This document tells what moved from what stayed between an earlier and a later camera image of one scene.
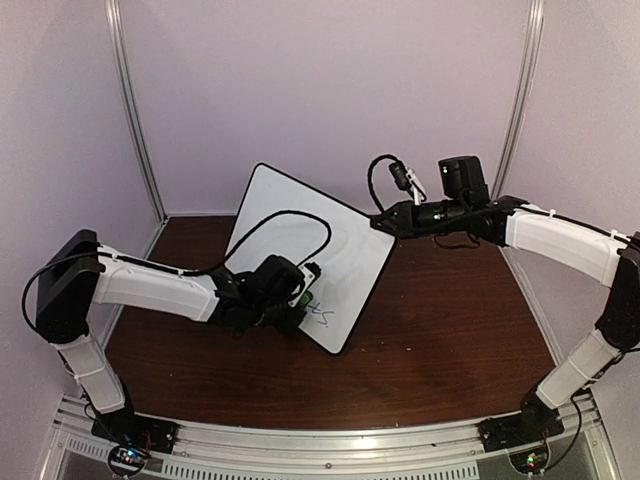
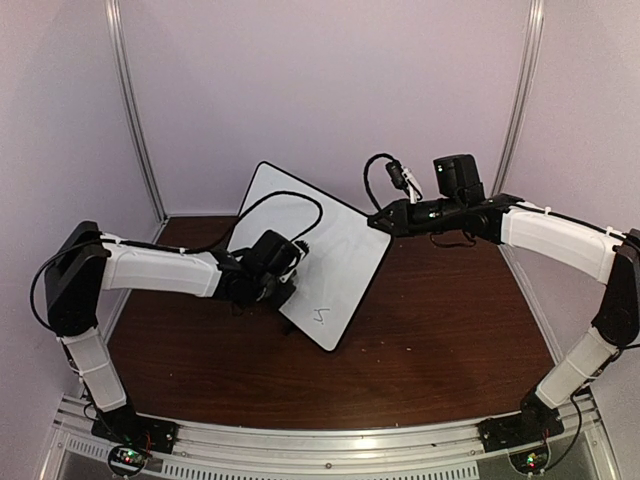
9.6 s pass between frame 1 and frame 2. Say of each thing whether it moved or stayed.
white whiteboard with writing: stayed
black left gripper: moved
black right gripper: stayed
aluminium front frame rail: stayed
